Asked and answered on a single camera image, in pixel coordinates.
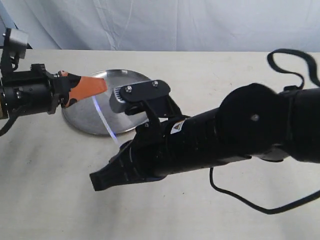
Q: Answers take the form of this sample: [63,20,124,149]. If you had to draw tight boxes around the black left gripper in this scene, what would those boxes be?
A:
[2,63,107,118]

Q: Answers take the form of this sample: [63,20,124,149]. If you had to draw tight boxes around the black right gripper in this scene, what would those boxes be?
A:
[89,99,195,192]

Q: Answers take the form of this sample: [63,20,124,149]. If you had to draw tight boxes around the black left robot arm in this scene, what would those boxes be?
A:
[0,49,108,135]

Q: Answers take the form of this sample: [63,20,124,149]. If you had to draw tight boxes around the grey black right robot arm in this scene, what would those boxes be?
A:
[89,80,320,191]

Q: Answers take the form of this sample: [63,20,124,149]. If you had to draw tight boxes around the round silver metal plate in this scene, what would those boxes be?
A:
[61,69,151,136]

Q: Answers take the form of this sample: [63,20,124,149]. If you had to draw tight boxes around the white softbox panel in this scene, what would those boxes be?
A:
[0,8,17,49]

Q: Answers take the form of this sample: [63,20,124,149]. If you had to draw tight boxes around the white fabric backdrop curtain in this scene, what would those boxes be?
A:
[0,0,320,52]

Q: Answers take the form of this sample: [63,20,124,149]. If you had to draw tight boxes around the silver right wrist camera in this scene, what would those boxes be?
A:
[109,80,183,120]

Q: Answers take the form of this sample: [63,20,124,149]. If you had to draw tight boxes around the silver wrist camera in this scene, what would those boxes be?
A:
[109,80,183,120]
[3,28,29,59]

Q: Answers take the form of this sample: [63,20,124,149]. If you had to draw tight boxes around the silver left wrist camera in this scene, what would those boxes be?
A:
[3,28,29,59]

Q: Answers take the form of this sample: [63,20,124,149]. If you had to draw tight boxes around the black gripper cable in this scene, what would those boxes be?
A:
[209,48,320,215]

